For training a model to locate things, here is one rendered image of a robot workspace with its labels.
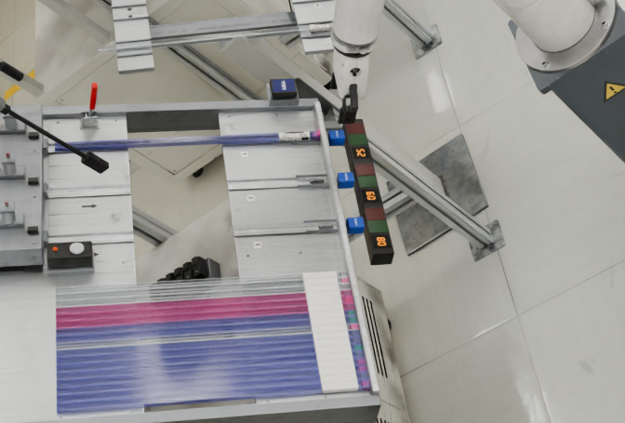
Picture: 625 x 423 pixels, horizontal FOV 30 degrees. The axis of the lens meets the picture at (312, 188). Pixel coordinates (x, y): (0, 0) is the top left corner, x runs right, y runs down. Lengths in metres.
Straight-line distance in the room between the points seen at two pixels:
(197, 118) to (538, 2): 0.74
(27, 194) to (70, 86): 1.26
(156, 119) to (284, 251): 0.41
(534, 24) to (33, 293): 0.96
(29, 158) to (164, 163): 1.46
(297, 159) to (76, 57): 1.21
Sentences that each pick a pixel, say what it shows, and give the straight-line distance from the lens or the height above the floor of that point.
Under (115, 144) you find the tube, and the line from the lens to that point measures 2.24.
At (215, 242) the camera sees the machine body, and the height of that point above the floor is 0.62.
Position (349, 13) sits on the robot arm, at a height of 0.96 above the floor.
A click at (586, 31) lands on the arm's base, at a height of 0.72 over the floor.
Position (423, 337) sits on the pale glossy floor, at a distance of 2.87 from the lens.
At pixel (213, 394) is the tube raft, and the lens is 1.92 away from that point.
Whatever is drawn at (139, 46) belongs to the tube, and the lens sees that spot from 2.35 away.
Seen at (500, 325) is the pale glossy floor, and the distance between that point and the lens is 2.76.
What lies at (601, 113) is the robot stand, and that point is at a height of 0.55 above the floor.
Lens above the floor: 2.19
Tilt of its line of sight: 41 degrees down
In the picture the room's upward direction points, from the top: 55 degrees counter-clockwise
